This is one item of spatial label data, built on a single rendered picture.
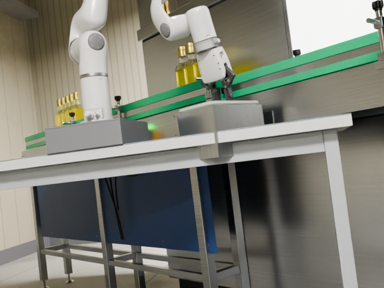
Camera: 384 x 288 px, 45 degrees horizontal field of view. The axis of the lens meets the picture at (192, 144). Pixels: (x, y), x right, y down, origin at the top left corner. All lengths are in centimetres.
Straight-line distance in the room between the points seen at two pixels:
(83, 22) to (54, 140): 42
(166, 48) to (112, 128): 96
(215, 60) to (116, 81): 332
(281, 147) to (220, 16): 82
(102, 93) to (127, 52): 318
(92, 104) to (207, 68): 39
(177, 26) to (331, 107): 53
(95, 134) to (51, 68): 362
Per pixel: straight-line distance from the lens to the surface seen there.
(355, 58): 143
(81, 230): 259
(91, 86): 156
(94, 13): 163
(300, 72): 153
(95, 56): 158
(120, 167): 150
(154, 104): 193
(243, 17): 193
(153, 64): 242
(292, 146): 138
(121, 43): 478
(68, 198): 267
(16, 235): 464
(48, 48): 513
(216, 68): 146
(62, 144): 153
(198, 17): 146
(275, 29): 182
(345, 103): 141
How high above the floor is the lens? 66
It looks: 3 degrees up
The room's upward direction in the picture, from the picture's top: 7 degrees counter-clockwise
